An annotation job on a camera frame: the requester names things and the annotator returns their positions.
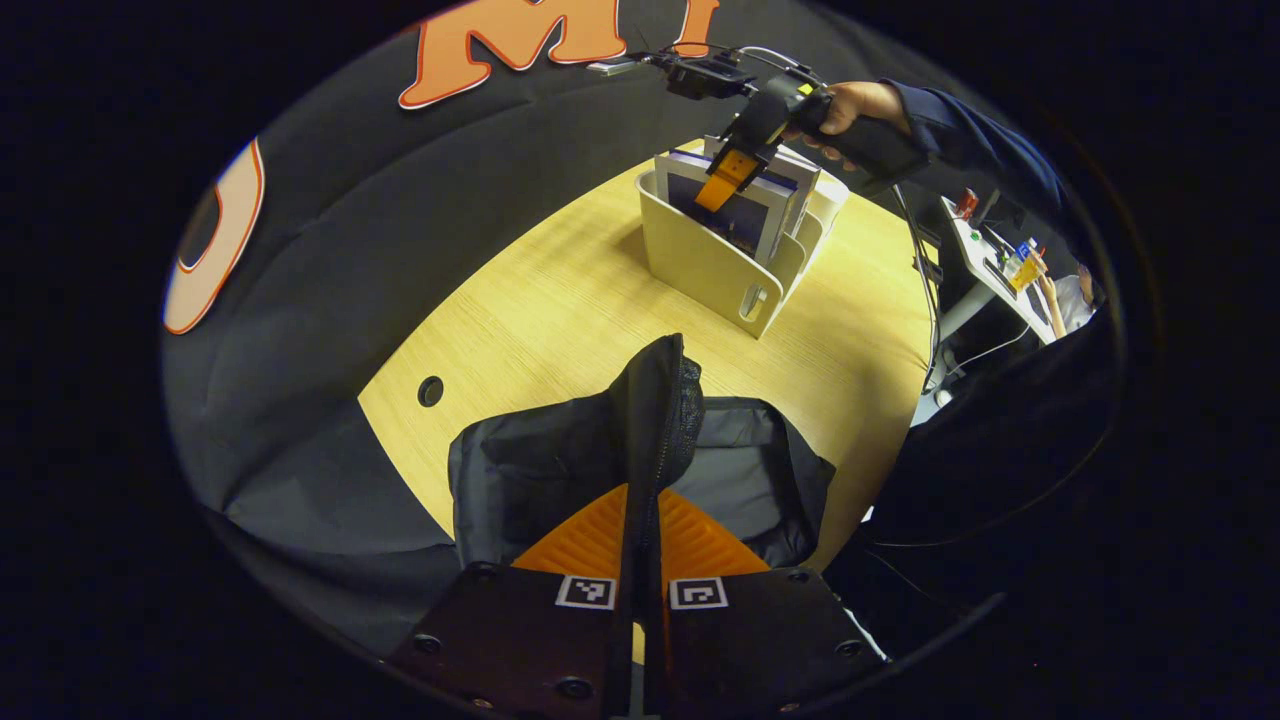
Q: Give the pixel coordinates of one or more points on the black backdrop cloth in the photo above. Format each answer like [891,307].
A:
[330,250]

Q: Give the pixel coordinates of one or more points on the white bookshelf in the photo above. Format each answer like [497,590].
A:
[700,265]

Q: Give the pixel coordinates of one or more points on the small red object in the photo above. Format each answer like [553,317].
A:
[966,203]

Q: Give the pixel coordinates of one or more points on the black schoolbag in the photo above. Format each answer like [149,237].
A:
[540,470]

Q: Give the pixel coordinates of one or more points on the blue book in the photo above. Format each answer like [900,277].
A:
[750,225]

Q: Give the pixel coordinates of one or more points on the white side desk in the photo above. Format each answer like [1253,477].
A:
[985,265]

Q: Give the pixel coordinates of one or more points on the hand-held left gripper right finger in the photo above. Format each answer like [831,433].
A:
[750,640]

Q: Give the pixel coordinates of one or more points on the small yellow box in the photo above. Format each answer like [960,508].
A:
[1025,268]

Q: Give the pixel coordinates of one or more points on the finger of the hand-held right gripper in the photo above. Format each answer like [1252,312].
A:
[728,182]

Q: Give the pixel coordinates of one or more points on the white book with grey photo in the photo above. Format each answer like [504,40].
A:
[800,185]

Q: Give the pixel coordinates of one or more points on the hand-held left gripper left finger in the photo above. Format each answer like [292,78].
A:
[510,640]

